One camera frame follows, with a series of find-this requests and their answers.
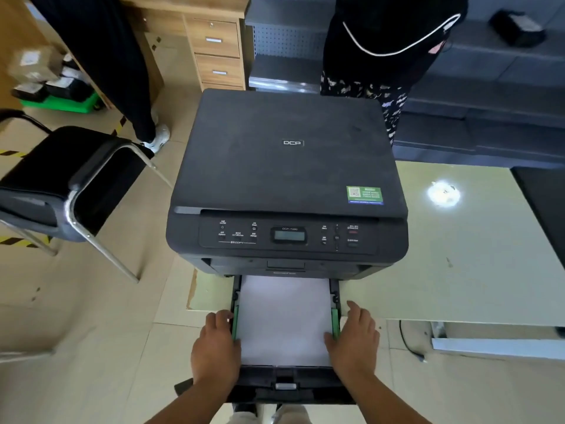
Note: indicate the person's right hand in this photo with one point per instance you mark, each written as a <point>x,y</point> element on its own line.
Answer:
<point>355,348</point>

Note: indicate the person's left hand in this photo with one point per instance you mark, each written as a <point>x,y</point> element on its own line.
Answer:
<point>216,353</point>

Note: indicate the person's right thumb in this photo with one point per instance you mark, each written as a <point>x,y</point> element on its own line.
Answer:
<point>330,340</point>

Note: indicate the person's left thumb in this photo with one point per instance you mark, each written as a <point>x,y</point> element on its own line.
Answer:
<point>237,342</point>

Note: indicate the black printer paper tray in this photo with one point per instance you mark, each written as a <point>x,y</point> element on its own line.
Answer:
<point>287,384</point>

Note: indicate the person's right forearm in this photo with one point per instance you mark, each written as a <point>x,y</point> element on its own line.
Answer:
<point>375,401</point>

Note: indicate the person's left forearm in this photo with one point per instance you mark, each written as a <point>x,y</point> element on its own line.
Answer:
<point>194,404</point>

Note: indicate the white paper stack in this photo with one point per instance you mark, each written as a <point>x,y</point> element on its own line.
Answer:
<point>284,322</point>

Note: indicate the person's light trousers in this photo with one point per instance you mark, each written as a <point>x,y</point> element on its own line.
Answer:
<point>289,415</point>

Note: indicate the green sticker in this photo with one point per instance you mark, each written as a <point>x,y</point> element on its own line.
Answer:
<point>364,195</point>

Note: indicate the white metal table bar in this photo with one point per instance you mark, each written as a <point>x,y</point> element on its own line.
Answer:
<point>494,348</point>

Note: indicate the black multifunction printer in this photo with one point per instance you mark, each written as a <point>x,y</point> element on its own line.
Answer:
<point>273,167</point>

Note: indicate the black panel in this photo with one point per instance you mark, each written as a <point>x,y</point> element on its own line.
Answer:
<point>545,203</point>

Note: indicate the wooden desk drawer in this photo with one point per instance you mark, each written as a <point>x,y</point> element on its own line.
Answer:
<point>212,38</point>
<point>219,71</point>

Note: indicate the grey metal shelf unit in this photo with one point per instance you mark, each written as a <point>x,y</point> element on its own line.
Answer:
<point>485,92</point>

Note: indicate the green plastic crate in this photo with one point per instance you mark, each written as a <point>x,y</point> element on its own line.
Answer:
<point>62,105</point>

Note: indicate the wooden desk with drawers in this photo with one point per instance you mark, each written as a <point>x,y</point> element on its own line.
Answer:
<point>172,44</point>

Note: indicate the black packets with white labels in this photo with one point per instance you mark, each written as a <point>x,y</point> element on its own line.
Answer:
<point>62,89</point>

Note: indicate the brown cardboard box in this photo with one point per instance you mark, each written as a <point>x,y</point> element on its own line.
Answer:
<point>36,63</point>

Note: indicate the black device on shelf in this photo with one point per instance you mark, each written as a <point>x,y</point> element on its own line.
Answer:
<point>517,28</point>

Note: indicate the black chair with metal frame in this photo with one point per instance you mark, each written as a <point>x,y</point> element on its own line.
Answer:
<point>57,163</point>

